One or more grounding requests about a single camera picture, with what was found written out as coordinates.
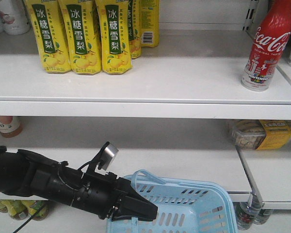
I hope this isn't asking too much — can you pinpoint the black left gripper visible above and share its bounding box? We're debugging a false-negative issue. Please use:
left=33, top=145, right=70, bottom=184
left=71, top=172, right=158, bottom=221

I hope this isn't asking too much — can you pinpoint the light blue plastic basket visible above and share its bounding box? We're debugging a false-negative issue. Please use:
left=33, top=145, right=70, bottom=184
left=106, top=169, right=238, bottom=233

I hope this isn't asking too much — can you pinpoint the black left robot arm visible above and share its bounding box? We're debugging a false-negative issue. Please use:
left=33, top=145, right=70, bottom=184
left=0, top=142, right=158, bottom=221

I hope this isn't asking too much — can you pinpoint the red aluminium coke bottle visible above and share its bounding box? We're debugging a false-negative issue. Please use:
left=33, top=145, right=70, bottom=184
left=241, top=0, right=291, bottom=91

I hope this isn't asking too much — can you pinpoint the white metal shelf unit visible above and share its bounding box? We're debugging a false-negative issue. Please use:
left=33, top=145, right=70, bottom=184
left=0, top=0, right=291, bottom=233

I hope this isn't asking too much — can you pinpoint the clear water bottle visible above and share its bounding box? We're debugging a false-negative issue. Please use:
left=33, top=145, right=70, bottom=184
left=254, top=209, right=274, bottom=225
left=235, top=202, right=261, bottom=230

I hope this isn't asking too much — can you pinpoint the clear box of biscuits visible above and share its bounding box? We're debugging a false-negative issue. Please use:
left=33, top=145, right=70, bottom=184
left=226, top=119, right=291, bottom=150

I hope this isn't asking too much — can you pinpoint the orange C100 juice bottle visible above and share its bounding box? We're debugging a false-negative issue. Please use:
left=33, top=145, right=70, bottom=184
left=0, top=116, right=23, bottom=138

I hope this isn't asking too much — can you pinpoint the yellow pear drink bottle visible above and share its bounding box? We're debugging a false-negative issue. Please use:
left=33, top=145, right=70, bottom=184
left=25, top=0, right=71, bottom=74
left=95, top=0, right=132, bottom=75
left=58, top=0, right=102, bottom=75
left=140, top=0, right=160, bottom=48
left=128, top=0, right=142, bottom=59

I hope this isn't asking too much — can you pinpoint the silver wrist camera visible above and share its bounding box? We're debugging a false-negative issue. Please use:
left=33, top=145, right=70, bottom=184
left=97, top=141, right=119, bottom=170

